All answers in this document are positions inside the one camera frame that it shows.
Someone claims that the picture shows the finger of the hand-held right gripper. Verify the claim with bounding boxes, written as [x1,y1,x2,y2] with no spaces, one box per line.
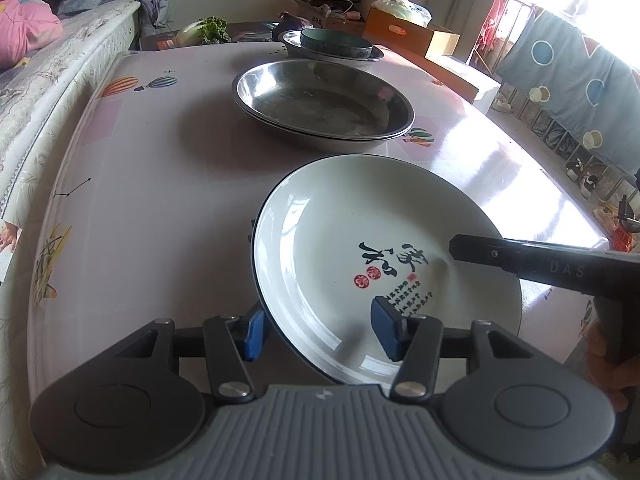
[448,233,526,277]

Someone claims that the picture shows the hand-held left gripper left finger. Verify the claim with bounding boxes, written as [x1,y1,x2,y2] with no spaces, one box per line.
[112,307,274,404]

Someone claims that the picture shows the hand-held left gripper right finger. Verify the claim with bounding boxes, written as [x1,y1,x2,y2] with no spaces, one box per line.
[371,296,538,402]

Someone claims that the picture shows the white calligraphy plate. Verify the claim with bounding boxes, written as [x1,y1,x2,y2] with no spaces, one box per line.
[250,154,523,387]

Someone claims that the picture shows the large steel plate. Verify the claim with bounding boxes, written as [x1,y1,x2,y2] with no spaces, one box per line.
[252,115,415,155]

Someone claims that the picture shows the large steel basin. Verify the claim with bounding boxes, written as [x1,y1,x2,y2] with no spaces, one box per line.
[231,58,416,142]

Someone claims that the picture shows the teal ceramic bowl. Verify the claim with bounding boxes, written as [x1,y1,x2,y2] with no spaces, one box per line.
[300,28,374,61]

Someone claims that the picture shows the steel bowl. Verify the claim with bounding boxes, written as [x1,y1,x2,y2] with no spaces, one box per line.
[277,29,386,66]

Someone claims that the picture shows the person's right hand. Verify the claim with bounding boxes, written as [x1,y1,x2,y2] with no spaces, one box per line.
[585,319,632,411]

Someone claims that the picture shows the black and white shoes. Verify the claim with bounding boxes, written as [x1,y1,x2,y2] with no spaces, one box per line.
[565,156,602,200]

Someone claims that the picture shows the metal railing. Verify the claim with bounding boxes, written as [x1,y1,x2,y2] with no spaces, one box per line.
[470,0,640,211]

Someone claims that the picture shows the large cardboard box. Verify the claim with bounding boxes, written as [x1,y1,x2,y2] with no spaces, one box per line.
[424,54,502,113]

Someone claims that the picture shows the balloon print tablecloth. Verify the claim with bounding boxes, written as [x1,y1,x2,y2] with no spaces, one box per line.
[25,42,615,403]

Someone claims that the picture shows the blue hanging blanket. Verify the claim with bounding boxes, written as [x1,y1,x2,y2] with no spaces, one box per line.
[500,9,640,163]

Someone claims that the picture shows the brown cardboard box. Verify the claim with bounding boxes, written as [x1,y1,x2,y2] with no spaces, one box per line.
[364,7,461,59]

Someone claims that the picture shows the pink hanging garment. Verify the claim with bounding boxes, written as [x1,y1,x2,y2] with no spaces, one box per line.
[475,0,507,53]

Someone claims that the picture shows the white plastic bag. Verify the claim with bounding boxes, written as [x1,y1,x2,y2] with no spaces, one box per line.
[374,0,432,27]

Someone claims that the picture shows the small paper leaflet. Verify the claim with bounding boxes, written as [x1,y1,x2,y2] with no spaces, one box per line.
[0,218,27,287]

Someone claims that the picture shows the open cardboard box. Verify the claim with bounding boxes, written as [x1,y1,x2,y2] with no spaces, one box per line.
[286,0,372,32]

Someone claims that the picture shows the red onion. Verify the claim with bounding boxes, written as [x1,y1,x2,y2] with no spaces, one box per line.
[276,11,313,33]

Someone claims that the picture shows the green leafy cabbage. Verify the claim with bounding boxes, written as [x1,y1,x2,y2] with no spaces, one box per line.
[177,16,232,46]

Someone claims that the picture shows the white quilted mattress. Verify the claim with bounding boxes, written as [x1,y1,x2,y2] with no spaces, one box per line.
[0,0,144,283]

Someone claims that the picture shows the pink floral blanket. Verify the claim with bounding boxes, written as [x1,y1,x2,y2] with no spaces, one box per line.
[0,0,65,68]

